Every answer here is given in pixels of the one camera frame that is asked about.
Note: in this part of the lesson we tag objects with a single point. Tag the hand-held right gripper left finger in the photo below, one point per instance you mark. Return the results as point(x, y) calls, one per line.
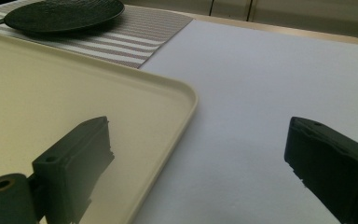
point(74, 161)

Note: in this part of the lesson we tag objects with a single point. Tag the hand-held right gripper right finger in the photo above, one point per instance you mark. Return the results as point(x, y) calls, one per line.
point(332, 168)

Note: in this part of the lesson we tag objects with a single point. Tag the cream plastic tray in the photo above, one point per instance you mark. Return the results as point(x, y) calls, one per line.
point(74, 90)

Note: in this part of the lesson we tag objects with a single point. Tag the striped woven placemat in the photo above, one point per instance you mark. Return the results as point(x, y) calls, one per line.
point(130, 40)

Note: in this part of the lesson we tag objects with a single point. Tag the dark textured plate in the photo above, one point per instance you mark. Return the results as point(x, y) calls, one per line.
point(62, 14)

